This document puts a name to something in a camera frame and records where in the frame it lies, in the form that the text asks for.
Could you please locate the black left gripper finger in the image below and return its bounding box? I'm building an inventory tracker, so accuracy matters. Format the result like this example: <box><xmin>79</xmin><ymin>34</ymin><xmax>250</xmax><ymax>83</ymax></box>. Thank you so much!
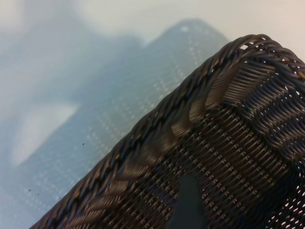
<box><xmin>166</xmin><ymin>175</ymin><xmax>208</xmax><ymax>229</ymax></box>

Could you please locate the dark brown wicker basket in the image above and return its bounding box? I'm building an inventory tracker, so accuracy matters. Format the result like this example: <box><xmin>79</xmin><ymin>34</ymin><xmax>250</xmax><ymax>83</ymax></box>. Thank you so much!
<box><xmin>30</xmin><ymin>34</ymin><xmax>305</xmax><ymax>229</ymax></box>

